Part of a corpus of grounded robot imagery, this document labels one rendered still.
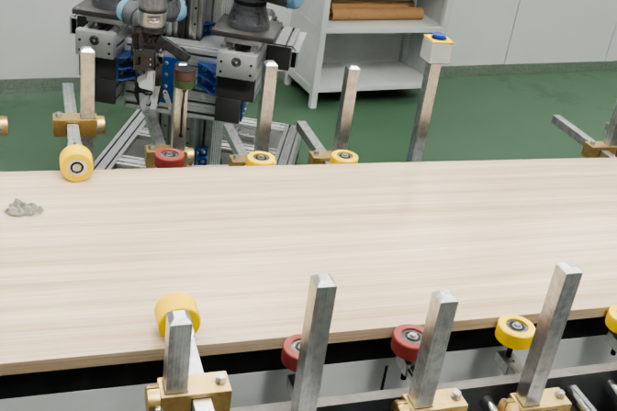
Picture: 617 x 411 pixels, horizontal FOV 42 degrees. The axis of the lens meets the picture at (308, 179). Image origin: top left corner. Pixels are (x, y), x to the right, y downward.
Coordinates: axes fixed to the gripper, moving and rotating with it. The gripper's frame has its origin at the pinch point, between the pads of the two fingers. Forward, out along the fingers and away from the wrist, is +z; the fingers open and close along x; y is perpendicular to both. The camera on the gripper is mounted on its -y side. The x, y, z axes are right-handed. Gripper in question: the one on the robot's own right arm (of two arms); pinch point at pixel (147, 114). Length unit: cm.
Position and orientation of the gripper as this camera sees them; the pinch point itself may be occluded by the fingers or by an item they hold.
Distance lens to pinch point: 267.9
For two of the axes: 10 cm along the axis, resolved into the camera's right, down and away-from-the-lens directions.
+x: -9.5, 0.3, -3.1
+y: -2.9, -4.7, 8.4
